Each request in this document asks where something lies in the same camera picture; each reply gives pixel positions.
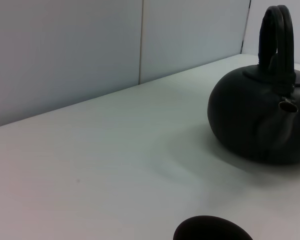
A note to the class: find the black round teapot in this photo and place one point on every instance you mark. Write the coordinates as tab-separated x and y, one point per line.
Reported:
247	120

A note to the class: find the small dark teacup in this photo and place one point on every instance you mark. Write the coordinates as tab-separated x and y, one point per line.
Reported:
210	230

